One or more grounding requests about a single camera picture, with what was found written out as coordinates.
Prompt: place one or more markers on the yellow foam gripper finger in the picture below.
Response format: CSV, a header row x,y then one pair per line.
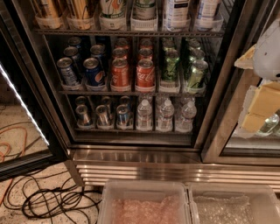
x,y
246,60
259,104

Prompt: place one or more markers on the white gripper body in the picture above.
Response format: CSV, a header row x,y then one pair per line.
x,y
268,59

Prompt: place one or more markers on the clear water bottle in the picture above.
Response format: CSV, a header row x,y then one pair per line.
x,y
184,119
165,116
144,116

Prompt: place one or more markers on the closed right fridge door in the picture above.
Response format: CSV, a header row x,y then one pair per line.
x,y
227,142

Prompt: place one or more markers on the bottom shelf right blue can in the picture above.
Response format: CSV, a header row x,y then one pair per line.
x,y
123,115

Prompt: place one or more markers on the bottom shelf middle can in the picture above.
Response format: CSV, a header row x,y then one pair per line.
x,y
103,117

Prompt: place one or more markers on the bottom shelf left can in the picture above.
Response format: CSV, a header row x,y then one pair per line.
x,y
84,118

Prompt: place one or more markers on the fridge bottom metal grille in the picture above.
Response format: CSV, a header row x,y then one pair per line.
x,y
95,167

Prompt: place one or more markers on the open fridge glass door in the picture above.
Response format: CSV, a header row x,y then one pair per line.
x,y
19,79

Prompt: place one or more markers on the front right green can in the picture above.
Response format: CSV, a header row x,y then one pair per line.
x,y
198,70

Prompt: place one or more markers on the green can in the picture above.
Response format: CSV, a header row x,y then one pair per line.
x,y
171,60
198,70

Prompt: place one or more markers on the front left green can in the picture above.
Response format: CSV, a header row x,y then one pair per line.
x,y
171,60

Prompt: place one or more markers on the front right Coca-Cola can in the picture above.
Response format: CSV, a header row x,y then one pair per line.
x,y
145,73

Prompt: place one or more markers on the right clear plastic bin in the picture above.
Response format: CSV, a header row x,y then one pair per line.
x,y
233,204

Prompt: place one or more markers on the clear plastic bin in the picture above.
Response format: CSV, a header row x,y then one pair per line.
x,y
144,202
233,204

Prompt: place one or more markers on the front left orange soda can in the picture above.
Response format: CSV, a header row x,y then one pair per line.
x,y
120,73

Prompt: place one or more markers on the front Pepsi can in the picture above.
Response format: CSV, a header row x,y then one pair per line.
x,y
94,72

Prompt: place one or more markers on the left clear plastic bin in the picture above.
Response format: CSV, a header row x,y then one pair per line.
x,y
144,202

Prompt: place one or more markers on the front left blue can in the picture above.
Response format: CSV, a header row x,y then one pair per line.
x,y
66,69

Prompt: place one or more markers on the middle wire shelf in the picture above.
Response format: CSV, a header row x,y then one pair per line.
x,y
64,92

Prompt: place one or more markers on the wire shelf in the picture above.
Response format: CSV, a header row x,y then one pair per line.
x,y
64,92
201,34

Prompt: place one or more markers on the top wire shelf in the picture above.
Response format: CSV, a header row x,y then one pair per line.
x,y
201,34

